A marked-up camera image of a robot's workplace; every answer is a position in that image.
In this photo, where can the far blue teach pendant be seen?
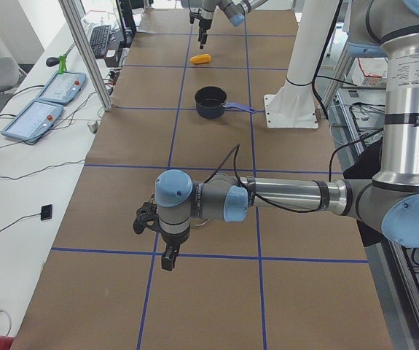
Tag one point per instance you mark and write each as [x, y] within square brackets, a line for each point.
[63, 88]

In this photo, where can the yellow corn cob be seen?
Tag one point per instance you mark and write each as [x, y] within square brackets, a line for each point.
[200, 59]

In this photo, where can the dark blue saucepan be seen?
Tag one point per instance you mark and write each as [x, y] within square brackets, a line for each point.
[211, 103]

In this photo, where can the black keyboard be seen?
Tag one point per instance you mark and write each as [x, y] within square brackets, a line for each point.
[99, 40]

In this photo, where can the glass lid blue knob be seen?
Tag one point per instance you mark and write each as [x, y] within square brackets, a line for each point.
[198, 223]

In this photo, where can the blue teach pendant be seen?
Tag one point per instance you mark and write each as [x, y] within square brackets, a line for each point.
[37, 118]
[63, 88]

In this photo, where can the aluminium frame post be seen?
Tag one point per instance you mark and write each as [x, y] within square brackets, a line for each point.
[73, 19]

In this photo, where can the near blue teach pendant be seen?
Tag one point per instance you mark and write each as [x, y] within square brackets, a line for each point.
[37, 118]

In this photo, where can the small black sensor pad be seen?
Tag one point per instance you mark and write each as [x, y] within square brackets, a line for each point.
[46, 212]

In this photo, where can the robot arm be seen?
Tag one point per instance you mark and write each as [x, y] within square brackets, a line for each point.
[235, 13]
[388, 202]

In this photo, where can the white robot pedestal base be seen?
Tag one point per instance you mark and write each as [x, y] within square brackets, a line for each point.
[293, 106]

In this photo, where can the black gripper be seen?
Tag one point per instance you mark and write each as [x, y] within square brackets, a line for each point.
[205, 22]
[173, 240]

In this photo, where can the green handled tool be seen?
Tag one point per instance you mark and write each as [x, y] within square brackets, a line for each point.
[59, 61]

